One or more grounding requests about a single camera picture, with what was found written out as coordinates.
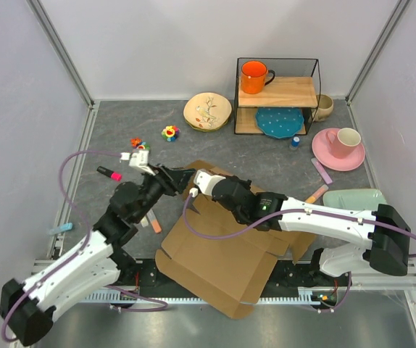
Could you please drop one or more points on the blue small bottle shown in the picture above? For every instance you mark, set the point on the blue small bottle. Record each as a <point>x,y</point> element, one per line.
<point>295,141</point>

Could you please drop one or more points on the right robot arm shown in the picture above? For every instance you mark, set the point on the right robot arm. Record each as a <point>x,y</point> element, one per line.
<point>373,239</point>

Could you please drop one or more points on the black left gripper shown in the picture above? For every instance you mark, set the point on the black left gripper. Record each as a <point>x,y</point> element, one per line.
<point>174,180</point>

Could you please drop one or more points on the pink cup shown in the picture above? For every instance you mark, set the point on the pink cup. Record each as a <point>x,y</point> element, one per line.
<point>342,142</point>

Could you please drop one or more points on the orange highlighter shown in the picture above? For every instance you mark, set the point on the orange highlighter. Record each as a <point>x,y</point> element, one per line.
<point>154,221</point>

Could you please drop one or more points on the black wire wooden shelf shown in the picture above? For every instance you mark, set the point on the black wire wooden shelf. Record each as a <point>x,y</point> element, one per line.
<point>290,83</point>

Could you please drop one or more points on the light blue highlighter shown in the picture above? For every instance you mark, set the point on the light blue highlighter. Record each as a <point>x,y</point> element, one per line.
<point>61,229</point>

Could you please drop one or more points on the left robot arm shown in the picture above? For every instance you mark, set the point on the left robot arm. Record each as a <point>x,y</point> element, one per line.
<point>30,308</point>

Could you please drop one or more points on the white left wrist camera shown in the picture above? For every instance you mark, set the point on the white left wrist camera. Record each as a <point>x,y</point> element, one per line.
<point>139,161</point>

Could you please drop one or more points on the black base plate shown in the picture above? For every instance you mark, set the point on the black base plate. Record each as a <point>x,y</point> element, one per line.
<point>285,278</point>

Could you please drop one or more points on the small orange toy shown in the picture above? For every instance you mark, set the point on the small orange toy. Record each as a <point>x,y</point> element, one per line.
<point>135,142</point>

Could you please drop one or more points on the grey cable duct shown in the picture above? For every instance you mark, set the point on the grey cable duct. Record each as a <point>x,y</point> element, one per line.
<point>113,297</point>

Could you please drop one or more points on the orange mug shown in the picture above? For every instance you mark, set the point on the orange mug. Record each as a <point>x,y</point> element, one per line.
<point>255,76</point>

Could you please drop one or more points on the rainbow flower plush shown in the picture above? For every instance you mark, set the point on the rainbow flower plush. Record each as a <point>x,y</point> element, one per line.
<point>170,133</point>

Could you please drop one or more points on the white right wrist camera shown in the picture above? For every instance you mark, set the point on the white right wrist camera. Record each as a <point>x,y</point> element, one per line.
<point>206,181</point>

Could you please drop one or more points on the pink black highlighter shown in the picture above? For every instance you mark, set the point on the pink black highlighter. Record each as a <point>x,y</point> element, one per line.
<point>109,173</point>

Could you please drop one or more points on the cream bird plate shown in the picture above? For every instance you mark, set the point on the cream bird plate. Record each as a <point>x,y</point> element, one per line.
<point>207,112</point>

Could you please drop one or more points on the mint green square plate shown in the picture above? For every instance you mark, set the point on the mint green square plate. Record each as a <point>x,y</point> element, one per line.
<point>354,199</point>

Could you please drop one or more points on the peach highlighter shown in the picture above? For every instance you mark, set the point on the peach highlighter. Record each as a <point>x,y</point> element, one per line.
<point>317,194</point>

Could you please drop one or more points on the beige ceramic cup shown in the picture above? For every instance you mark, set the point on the beige ceramic cup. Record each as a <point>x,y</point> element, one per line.
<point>324,109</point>

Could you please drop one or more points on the blue dotted plate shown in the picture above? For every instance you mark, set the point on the blue dotted plate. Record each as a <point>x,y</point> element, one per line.
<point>279,122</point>

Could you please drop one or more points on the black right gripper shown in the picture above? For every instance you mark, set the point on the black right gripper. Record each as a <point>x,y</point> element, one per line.
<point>245,186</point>

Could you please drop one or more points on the yellow flower keychain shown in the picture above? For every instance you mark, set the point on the yellow flower keychain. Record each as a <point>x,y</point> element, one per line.
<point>143,145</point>

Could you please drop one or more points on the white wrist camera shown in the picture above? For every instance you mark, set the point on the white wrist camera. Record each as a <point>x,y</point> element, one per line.
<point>139,161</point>
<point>206,181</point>

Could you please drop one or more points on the pink saucer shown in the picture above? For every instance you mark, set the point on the pink saucer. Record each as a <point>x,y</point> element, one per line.
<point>321,151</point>

